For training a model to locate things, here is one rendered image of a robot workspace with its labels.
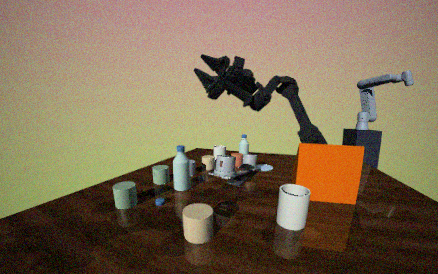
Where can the pale green cylinder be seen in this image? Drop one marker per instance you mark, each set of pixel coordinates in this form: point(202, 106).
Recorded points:
point(161, 174)
point(125, 195)

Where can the beige cylinder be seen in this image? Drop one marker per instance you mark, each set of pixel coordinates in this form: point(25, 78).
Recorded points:
point(198, 223)
point(208, 162)

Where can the white bottle with blue cap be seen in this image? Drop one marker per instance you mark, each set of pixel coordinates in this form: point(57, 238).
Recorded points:
point(244, 145)
point(181, 176)

